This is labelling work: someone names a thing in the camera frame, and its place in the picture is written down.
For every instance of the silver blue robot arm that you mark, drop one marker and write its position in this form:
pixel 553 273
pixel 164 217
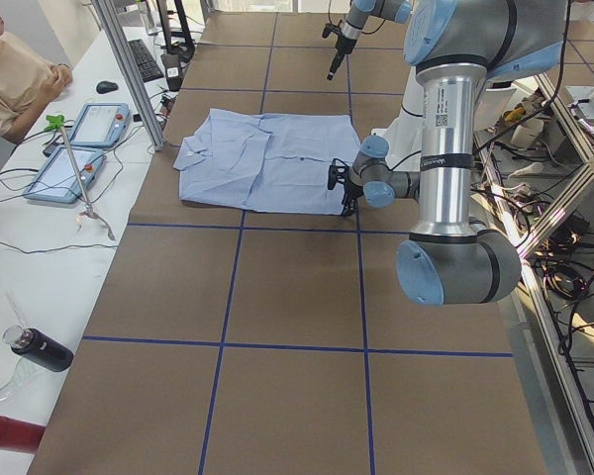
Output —
pixel 351 27
pixel 456 48

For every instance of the black computer mouse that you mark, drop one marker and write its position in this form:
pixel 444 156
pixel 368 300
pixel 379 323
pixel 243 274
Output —
pixel 104 87

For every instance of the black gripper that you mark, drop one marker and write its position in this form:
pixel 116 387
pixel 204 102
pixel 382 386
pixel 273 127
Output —
pixel 339 45
pixel 347 190

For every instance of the black keyboard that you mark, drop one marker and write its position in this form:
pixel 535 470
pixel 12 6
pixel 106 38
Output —
pixel 145 62

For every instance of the black drink bottle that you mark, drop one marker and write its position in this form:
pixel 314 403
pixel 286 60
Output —
pixel 38 348

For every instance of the upper blue teach pendant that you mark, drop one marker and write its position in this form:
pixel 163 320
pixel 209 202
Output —
pixel 100 125

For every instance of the blue teach pendant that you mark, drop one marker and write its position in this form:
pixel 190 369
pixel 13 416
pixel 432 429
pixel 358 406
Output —
pixel 100 125
pixel 56 181

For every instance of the red cylinder bottle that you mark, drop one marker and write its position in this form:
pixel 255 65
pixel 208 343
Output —
pixel 20 436

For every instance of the person in beige shirt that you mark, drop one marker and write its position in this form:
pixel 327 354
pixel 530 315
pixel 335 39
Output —
pixel 28 83

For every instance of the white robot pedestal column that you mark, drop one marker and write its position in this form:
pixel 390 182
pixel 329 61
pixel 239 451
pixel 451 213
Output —
pixel 404 134

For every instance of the light blue striped shirt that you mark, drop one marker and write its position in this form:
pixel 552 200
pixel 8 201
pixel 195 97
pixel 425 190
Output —
pixel 270 163

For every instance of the grey aluminium frame post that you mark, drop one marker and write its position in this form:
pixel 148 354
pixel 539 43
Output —
pixel 107 15

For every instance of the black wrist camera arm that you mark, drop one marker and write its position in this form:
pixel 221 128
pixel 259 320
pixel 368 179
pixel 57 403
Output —
pixel 332 29
pixel 337 173

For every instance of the lower blue teach pendant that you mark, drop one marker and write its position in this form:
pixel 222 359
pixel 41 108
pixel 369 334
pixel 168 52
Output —
pixel 56 181

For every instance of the metal stand with green clip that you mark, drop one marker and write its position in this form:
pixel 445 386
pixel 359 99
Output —
pixel 57 123

